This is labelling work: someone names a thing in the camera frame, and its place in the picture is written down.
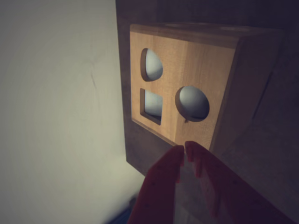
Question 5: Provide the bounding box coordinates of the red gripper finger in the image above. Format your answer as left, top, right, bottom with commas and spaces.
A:
127, 145, 185, 224
185, 140, 299, 224

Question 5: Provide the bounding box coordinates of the wooden shape sorter box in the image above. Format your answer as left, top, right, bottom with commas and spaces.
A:
129, 22, 285, 152

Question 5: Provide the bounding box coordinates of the blue clamp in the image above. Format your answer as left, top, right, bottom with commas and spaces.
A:
109, 197, 141, 224

